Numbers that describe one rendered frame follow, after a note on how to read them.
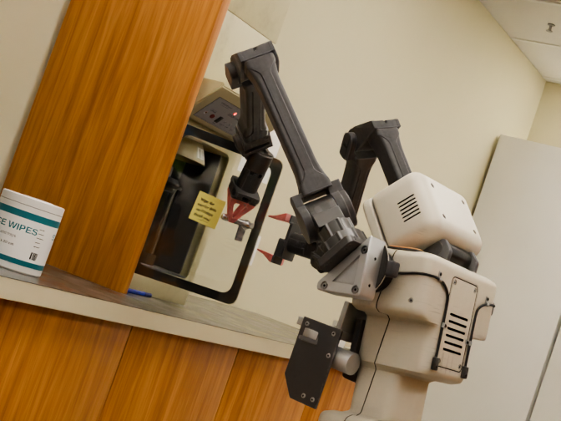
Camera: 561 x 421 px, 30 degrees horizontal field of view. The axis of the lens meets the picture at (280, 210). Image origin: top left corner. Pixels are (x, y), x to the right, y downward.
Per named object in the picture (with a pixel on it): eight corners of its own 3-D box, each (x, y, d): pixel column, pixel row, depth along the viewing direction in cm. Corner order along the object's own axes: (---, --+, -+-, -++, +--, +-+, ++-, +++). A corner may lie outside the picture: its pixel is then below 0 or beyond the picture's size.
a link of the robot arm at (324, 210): (321, 233, 196) (348, 223, 196) (300, 194, 201) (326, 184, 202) (325, 260, 203) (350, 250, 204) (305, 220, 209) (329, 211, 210)
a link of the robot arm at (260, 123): (233, 79, 216) (280, 62, 217) (222, 57, 217) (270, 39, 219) (237, 157, 256) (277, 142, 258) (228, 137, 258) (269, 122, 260)
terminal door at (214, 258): (124, 270, 263) (177, 119, 265) (234, 306, 273) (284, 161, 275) (124, 270, 262) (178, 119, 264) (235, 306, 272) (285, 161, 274)
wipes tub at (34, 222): (-35, 252, 211) (-10, 182, 212) (10, 264, 222) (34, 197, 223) (8, 271, 204) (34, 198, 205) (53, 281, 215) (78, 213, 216)
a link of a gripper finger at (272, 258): (270, 235, 295) (296, 244, 290) (261, 258, 295) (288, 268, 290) (257, 230, 289) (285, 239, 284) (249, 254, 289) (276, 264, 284)
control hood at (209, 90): (174, 110, 264) (188, 73, 265) (240, 145, 292) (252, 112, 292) (209, 119, 258) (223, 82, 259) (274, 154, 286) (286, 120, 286)
